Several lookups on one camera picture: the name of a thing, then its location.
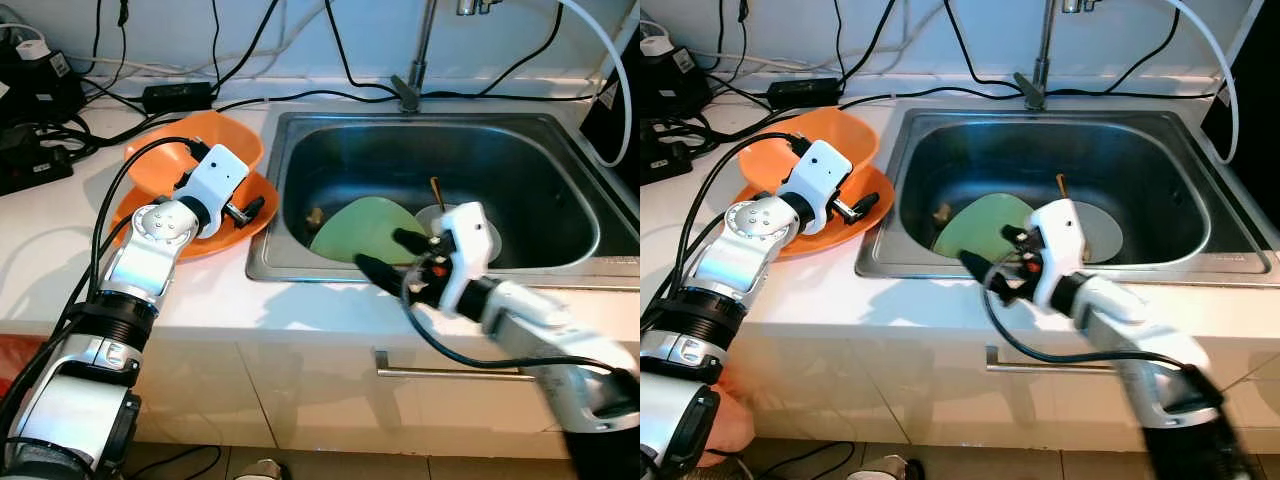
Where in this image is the orange plate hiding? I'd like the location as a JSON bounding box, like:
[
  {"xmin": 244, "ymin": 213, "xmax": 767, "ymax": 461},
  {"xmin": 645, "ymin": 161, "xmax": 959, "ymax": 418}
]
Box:
[
  {"xmin": 108, "ymin": 170, "xmax": 281, "ymax": 261},
  {"xmin": 733, "ymin": 165, "xmax": 896, "ymax": 259}
]

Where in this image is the orange bowl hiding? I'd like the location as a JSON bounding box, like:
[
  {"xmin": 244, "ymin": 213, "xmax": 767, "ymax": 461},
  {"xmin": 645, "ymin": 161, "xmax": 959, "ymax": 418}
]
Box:
[
  {"xmin": 737, "ymin": 107, "xmax": 881, "ymax": 196},
  {"xmin": 125, "ymin": 110, "xmax": 264, "ymax": 198}
]

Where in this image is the white kitchen cabinet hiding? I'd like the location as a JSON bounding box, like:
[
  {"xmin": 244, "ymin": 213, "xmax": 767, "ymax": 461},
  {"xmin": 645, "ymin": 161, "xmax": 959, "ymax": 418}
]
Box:
[
  {"xmin": 700, "ymin": 325, "xmax": 1280, "ymax": 456},
  {"xmin": 0, "ymin": 330, "xmax": 641, "ymax": 461}
]

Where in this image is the grey round disc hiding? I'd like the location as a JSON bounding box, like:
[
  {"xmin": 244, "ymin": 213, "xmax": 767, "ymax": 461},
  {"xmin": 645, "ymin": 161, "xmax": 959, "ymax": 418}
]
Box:
[
  {"xmin": 413, "ymin": 203, "xmax": 503, "ymax": 269},
  {"xmin": 1060, "ymin": 200, "xmax": 1126, "ymax": 266}
]

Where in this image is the green plate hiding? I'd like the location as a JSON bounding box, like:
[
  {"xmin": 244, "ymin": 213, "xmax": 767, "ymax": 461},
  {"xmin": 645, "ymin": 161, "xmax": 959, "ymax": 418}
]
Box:
[
  {"xmin": 932, "ymin": 193, "xmax": 1041, "ymax": 261},
  {"xmin": 308, "ymin": 197, "xmax": 433, "ymax": 266}
]

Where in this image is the black power adapter brick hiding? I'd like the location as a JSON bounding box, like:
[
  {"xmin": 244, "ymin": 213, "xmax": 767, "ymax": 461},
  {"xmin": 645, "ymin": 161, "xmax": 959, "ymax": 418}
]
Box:
[
  {"xmin": 142, "ymin": 82, "xmax": 215, "ymax": 114},
  {"xmin": 767, "ymin": 78, "xmax": 843, "ymax": 111}
]

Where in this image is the stainless steel sink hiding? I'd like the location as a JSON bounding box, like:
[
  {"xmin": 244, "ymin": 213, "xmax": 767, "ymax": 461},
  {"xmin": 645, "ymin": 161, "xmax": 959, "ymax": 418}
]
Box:
[
  {"xmin": 855, "ymin": 108, "xmax": 1273, "ymax": 288},
  {"xmin": 245, "ymin": 110, "xmax": 641, "ymax": 291}
]

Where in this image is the silver metal faucet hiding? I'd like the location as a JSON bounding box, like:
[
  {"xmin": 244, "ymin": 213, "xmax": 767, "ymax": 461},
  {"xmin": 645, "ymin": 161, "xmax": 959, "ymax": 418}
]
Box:
[
  {"xmin": 1012, "ymin": 0, "xmax": 1106, "ymax": 111},
  {"xmin": 390, "ymin": 0, "xmax": 501, "ymax": 113}
]

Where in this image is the black power strip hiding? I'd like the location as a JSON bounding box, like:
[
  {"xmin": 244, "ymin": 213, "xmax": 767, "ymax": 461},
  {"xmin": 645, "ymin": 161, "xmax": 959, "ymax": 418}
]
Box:
[
  {"xmin": 0, "ymin": 120, "xmax": 76, "ymax": 198},
  {"xmin": 640, "ymin": 118, "xmax": 701, "ymax": 186}
]

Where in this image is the large black box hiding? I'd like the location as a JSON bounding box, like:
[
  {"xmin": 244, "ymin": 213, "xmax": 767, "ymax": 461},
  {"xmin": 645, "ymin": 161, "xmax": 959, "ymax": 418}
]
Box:
[{"xmin": 578, "ymin": 30, "xmax": 641, "ymax": 186}]

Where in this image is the black charger box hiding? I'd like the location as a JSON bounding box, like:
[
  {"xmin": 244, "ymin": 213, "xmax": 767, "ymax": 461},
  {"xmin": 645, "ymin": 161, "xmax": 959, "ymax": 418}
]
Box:
[
  {"xmin": 640, "ymin": 35, "xmax": 713, "ymax": 121},
  {"xmin": 0, "ymin": 40, "xmax": 86, "ymax": 126}
]

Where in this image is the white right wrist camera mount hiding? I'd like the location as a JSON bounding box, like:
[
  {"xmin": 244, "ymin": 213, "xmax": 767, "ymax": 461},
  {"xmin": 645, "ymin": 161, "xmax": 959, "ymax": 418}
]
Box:
[
  {"xmin": 1030, "ymin": 198, "xmax": 1086, "ymax": 306},
  {"xmin": 437, "ymin": 200, "xmax": 493, "ymax": 316}
]

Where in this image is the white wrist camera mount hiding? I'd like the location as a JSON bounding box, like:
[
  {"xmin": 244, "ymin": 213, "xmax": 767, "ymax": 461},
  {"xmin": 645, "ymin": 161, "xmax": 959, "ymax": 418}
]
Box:
[
  {"xmin": 437, "ymin": 200, "xmax": 493, "ymax": 316},
  {"xmin": 183, "ymin": 145, "xmax": 251, "ymax": 239},
  {"xmin": 782, "ymin": 140, "xmax": 854, "ymax": 236},
  {"xmin": 1030, "ymin": 198, "xmax": 1086, "ymax": 306}
]

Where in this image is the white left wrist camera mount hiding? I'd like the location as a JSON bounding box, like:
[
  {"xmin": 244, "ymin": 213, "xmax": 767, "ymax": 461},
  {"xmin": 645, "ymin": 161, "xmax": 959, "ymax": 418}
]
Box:
[
  {"xmin": 183, "ymin": 145, "xmax": 251, "ymax": 239},
  {"xmin": 782, "ymin": 140, "xmax": 854, "ymax": 236}
]

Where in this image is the silver drawer handle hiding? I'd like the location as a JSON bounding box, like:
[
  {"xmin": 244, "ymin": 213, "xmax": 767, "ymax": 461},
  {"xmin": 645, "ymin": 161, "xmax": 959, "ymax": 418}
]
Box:
[
  {"xmin": 985, "ymin": 345, "xmax": 1121, "ymax": 376},
  {"xmin": 375, "ymin": 348, "xmax": 536, "ymax": 383}
]

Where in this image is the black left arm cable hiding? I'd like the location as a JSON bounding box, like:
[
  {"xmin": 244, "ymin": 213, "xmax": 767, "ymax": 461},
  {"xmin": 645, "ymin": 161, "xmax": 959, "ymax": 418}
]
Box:
[
  {"xmin": 690, "ymin": 130, "xmax": 811, "ymax": 301},
  {"xmin": 88, "ymin": 135, "xmax": 211, "ymax": 301}
]

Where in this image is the black power cable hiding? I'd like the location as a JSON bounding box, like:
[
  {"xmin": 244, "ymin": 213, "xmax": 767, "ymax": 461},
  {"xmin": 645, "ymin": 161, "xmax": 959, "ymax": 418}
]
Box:
[
  {"xmin": 838, "ymin": 0, "xmax": 904, "ymax": 89},
  {"xmin": 840, "ymin": 85, "xmax": 1219, "ymax": 109},
  {"xmin": 468, "ymin": 0, "xmax": 568, "ymax": 98},
  {"xmin": 1092, "ymin": 0, "xmax": 1186, "ymax": 98},
  {"xmin": 943, "ymin": 0, "xmax": 1023, "ymax": 98},
  {"xmin": 323, "ymin": 0, "xmax": 403, "ymax": 101},
  {"xmin": 212, "ymin": 0, "xmax": 284, "ymax": 93},
  {"xmin": 212, "ymin": 88, "xmax": 601, "ymax": 113}
]

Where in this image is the thin black cable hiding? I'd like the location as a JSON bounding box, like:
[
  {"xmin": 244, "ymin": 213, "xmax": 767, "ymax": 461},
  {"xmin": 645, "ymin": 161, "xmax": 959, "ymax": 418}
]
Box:
[
  {"xmin": 740, "ymin": 440, "xmax": 861, "ymax": 480},
  {"xmin": 125, "ymin": 443, "xmax": 223, "ymax": 480}
]

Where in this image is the white hose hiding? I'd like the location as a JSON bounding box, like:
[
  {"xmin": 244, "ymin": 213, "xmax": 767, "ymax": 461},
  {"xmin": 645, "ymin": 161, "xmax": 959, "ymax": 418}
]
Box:
[
  {"xmin": 560, "ymin": 0, "xmax": 633, "ymax": 169},
  {"xmin": 1165, "ymin": 0, "xmax": 1241, "ymax": 166}
]

